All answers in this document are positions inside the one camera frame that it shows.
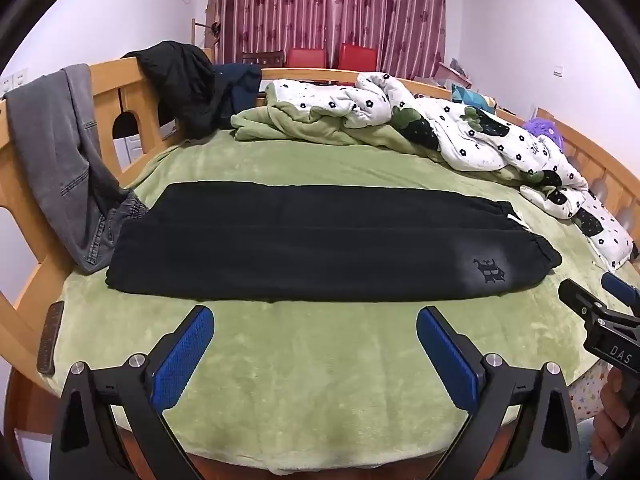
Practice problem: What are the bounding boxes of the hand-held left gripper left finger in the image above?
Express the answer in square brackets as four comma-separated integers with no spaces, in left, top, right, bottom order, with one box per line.
[50,305,216,480]

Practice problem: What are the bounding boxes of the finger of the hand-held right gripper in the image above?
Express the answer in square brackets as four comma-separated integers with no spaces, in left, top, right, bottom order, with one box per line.
[558,278,610,332]
[601,272,640,315]

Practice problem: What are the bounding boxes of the dark wooden chair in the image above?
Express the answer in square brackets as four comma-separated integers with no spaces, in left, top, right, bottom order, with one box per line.
[241,51,286,67]

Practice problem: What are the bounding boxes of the maroon patterned curtain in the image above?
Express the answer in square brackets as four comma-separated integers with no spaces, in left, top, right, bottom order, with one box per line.
[207,0,448,73]

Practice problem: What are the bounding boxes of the red chair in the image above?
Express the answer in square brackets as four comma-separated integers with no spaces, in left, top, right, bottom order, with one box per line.
[337,43,378,72]
[286,47,328,68]

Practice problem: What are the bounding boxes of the white wall sockets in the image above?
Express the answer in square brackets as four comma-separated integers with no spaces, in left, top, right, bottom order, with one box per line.
[0,72,26,96]

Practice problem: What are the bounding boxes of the flowered pillow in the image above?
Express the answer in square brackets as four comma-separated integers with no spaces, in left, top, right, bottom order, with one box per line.
[570,192,638,273]

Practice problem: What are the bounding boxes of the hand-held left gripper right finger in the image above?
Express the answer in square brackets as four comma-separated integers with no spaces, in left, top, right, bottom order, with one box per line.
[416,306,583,480]

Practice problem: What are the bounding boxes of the grey jeans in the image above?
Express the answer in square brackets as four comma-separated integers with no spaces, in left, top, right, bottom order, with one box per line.
[4,63,153,275]

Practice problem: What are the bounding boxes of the wooden coat rack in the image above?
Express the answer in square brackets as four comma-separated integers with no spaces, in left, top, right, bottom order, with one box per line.
[190,2,221,63]

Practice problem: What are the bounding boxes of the cardboard boxes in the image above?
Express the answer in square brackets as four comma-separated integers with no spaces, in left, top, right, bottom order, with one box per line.
[432,57,473,88]

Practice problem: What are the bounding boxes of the green fleece blanket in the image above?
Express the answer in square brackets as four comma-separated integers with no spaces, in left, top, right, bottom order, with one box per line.
[37,127,640,476]

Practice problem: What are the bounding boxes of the black jacket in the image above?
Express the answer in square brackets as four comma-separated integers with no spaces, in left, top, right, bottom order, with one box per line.
[122,41,236,138]

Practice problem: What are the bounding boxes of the navy garment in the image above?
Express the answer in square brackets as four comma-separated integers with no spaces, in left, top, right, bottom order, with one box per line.
[212,62,263,128]

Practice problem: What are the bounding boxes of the teal patterned pillow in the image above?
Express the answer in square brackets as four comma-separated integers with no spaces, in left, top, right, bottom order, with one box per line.
[451,82,498,111]

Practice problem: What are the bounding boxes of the star patterned sheet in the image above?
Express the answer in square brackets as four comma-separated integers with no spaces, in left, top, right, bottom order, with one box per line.
[570,360,616,423]

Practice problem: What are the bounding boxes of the black pants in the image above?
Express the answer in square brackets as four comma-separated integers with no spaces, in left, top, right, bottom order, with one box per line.
[105,180,563,305]

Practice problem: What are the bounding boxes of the white flowered quilt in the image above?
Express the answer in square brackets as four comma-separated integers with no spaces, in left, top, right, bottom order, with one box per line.
[230,72,591,218]

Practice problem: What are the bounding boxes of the purple fluffy toy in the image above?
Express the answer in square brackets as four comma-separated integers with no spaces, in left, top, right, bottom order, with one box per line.
[522,117,568,153]

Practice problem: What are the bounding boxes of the person's right hand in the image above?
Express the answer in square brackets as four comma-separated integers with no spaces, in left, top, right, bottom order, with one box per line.
[592,374,640,462]

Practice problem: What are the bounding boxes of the wooden bed frame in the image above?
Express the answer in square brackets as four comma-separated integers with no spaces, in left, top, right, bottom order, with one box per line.
[0,55,640,480]

